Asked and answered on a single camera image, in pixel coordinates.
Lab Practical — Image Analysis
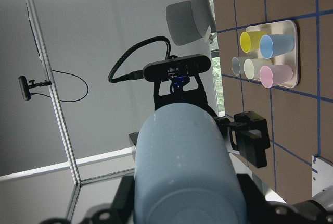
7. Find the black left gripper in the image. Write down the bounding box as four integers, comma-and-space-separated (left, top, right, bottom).
153, 74, 268, 168

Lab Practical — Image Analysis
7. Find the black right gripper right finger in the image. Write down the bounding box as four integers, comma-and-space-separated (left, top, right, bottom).
236, 173, 271, 223

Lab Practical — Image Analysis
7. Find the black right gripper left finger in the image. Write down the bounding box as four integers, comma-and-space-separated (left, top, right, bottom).
110, 176, 135, 223

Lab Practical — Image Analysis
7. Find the light blue plastic cup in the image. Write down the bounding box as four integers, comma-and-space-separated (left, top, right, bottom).
134, 103, 248, 223

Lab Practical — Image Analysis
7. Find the pink plastic cup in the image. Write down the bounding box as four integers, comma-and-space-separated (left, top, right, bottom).
260, 65, 293, 88

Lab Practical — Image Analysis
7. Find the cream white plastic cup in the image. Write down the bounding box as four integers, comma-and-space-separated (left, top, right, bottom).
244, 58, 272, 79

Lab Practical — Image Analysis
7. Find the grey plastic cup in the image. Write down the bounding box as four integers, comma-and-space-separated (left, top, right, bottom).
231, 56, 248, 76

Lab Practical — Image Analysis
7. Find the yellow plastic cup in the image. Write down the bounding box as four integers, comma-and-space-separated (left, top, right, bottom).
240, 31, 268, 53

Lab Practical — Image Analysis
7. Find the cream plastic tray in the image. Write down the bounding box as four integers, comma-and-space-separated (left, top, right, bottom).
246, 20, 300, 89

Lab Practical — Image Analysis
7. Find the grey office chair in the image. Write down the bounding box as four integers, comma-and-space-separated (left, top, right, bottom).
166, 0, 217, 46

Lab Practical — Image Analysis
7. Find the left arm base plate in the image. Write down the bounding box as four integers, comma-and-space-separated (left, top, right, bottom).
311, 156, 332, 196

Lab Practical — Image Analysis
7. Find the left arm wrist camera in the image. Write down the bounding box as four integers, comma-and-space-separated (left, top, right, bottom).
143, 54, 211, 82

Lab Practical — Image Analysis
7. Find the overhead camera on frame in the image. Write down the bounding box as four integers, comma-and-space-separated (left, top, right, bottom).
18, 76, 52, 101

